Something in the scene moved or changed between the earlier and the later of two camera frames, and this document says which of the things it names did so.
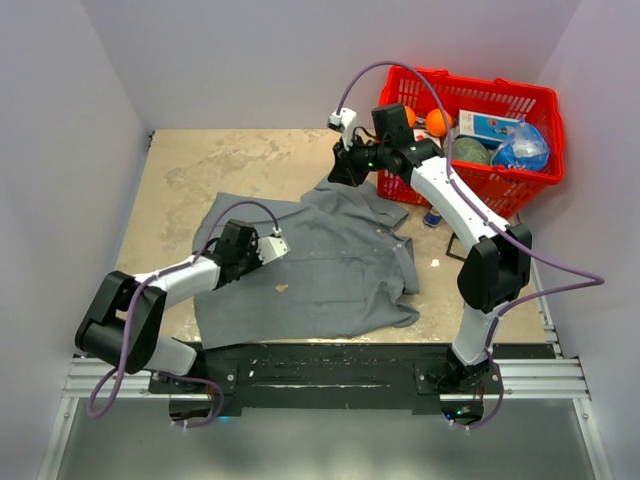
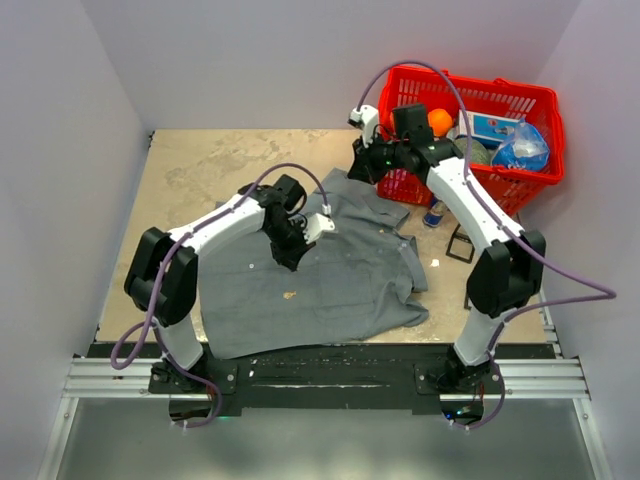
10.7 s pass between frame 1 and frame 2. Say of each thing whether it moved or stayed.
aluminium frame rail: stayed
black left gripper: moved
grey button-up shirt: moved
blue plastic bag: stayed
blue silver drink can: stayed
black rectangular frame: stayed
